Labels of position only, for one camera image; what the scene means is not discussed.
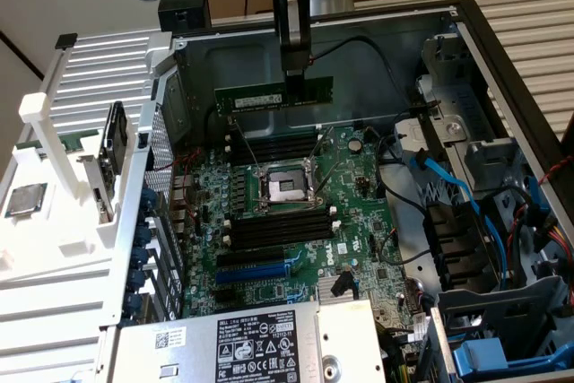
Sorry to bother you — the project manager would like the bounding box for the red yellow wire bundle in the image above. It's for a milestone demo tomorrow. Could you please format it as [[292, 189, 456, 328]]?
[[532, 215, 574, 268]]

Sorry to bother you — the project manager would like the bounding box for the black plastic box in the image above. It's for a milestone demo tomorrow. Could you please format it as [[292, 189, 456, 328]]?
[[158, 0, 213, 33]]

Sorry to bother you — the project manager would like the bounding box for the long blue SATA wire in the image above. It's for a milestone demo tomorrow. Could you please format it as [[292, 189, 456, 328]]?
[[405, 148, 517, 291]]

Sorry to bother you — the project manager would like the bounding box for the black graphics card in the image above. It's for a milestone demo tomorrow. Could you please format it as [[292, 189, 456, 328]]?
[[78, 101, 131, 225]]

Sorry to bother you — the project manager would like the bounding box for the blue disk bracket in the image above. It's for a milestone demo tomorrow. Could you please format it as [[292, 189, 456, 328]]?
[[451, 336, 574, 378]]

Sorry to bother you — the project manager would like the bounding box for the black wire with plug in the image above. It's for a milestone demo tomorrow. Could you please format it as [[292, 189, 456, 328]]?
[[309, 35, 445, 111]]

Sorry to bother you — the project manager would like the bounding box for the thin grey wire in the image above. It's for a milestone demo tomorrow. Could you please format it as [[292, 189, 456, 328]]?
[[378, 228, 435, 268]]

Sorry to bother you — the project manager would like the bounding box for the green RAM stick white label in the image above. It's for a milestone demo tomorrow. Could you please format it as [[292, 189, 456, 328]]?
[[213, 76, 335, 117]]

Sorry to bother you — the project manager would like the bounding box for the silver chipset heat sink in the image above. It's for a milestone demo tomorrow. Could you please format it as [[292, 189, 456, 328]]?
[[317, 274, 356, 310]]

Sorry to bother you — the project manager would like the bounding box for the thin red wire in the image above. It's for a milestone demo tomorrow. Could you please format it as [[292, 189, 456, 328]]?
[[146, 152, 204, 174]]

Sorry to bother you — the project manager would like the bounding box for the socket locking lever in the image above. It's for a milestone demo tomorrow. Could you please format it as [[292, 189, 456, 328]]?
[[227, 117, 265, 176], [309, 126, 336, 167]]

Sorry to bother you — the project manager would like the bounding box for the white corner bracket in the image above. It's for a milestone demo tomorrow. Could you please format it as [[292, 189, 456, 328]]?
[[144, 31, 177, 88]]

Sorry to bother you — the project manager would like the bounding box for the CPU socket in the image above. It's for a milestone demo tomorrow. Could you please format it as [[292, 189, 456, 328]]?
[[250, 156, 327, 216]]

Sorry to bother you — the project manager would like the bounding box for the grey disk bay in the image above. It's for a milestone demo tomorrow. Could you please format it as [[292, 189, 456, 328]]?
[[435, 274, 574, 383]]

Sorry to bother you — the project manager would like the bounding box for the grey power supply with label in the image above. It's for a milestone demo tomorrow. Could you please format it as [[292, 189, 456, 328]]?
[[107, 297, 387, 383]]

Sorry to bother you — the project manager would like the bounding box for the black plastic shroud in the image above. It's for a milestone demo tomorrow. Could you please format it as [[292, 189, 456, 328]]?
[[422, 200, 500, 291]]

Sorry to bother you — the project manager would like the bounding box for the short blue SATA wire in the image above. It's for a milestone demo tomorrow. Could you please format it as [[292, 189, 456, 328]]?
[[521, 174, 549, 230]]

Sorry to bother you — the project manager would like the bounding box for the silver CPU chip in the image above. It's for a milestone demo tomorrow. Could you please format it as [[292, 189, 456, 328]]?
[[3, 182, 49, 219]]

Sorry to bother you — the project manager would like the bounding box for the open PC case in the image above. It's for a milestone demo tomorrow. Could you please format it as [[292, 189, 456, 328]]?
[[96, 0, 574, 383]]

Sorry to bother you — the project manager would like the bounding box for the short black expansion slot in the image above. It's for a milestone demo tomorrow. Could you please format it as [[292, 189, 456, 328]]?
[[213, 288, 238, 308]]

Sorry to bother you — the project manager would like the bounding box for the red black twisted wire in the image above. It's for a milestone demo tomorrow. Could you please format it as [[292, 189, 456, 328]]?
[[536, 153, 574, 187]]

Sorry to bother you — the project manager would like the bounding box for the long black expansion slot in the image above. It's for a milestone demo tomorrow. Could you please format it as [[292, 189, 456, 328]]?
[[216, 246, 287, 268]]

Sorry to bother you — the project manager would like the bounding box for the blue expansion slot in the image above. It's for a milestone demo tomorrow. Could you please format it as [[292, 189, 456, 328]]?
[[213, 261, 289, 285]]

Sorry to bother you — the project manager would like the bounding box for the thick black wire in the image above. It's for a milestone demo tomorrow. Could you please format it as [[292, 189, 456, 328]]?
[[375, 129, 432, 223]]

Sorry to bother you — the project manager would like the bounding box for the green motherboard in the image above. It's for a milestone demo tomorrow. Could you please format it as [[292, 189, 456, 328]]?
[[172, 124, 434, 383]]

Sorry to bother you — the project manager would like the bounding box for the white parts rack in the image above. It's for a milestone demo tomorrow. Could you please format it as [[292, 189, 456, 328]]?
[[0, 91, 135, 286]]

